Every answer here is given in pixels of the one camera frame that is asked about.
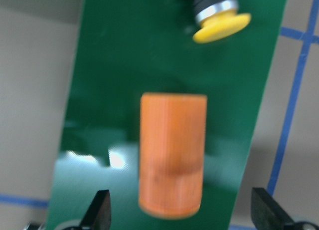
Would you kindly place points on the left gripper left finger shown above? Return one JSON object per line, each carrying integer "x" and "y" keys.
{"x": 98, "y": 215}

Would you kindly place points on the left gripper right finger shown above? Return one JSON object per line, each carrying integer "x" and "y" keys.
{"x": 267, "y": 214}

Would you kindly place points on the yellow mushroom push button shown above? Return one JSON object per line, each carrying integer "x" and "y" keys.
{"x": 218, "y": 19}

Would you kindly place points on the green conveyor belt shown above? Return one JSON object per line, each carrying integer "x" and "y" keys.
{"x": 127, "y": 48}

